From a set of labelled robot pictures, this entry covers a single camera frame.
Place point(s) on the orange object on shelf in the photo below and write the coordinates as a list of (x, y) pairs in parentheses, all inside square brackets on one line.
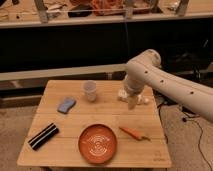
[(107, 7)]

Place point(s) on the blue sponge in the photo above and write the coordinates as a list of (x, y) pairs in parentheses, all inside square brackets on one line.
[(66, 105)]

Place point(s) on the wooden table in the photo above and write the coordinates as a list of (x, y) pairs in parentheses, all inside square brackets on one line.
[(62, 150)]

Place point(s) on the long grey shelf rail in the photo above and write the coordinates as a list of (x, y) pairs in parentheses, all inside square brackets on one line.
[(33, 74)]

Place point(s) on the orange ceramic plate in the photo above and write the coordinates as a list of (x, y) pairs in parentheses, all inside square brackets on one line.
[(97, 144)]

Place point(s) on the black box on right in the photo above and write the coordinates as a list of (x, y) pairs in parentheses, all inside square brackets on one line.
[(176, 58)]

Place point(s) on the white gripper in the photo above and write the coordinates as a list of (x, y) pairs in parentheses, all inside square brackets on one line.
[(132, 88)]

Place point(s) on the orange toy carrot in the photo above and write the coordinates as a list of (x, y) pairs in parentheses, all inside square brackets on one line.
[(133, 133)]

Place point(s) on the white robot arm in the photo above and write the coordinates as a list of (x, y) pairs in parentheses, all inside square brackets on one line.
[(144, 69)]

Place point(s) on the black white striped block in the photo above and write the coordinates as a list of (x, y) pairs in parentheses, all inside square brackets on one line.
[(43, 136)]

